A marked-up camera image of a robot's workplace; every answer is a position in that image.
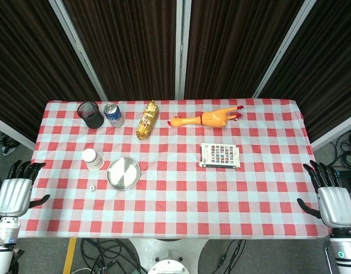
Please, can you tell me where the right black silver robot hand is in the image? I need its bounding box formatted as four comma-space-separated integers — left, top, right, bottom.
296, 160, 351, 228

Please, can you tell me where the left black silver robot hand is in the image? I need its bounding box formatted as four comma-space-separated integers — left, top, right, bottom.
0, 160, 51, 217

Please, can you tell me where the white paper cup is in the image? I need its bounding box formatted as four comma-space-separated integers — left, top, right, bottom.
81, 148, 104, 171

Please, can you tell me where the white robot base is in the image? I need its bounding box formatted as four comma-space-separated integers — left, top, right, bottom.
126, 238, 210, 274

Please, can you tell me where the silver metal plate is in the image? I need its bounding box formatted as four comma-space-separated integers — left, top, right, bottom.
107, 157, 142, 191

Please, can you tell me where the black power strip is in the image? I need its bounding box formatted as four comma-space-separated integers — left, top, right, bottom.
336, 169, 351, 190

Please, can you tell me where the black mesh pen holder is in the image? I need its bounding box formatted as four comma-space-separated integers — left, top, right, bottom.
77, 102, 104, 129

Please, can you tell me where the white box with picture grid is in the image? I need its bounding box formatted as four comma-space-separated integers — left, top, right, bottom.
198, 143, 241, 170

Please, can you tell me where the blue drink can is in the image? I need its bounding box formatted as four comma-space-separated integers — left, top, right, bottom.
103, 103, 125, 127

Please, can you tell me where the dark brown partition panel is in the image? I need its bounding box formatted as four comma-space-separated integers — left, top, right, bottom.
0, 0, 100, 142
184, 0, 307, 100
260, 0, 351, 143
62, 0, 177, 101

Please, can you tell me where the yellow rubber chicken toy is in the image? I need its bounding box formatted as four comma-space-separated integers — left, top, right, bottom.
167, 105, 245, 128

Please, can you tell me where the gold snack packet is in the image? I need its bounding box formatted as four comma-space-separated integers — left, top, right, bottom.
135, 100, 160, 141

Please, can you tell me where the red white checkered tablecloth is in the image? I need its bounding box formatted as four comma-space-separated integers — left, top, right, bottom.
17, 99, 329, 240

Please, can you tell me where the black floor cable bundle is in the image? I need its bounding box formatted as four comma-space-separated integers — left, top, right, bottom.
208, 239, 248, 274
329, 128, 351, 172
79, 239, 149, 274

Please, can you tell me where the grey aluminium frame rail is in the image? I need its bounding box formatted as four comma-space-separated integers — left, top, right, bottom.
310, 112, 351, 151
0, 114, 37, 151

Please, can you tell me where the grey aluminium partition post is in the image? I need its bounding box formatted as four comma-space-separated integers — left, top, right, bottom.
175, 0, 192, 100
49, 0, 108, 102
252, 0, 317, 99

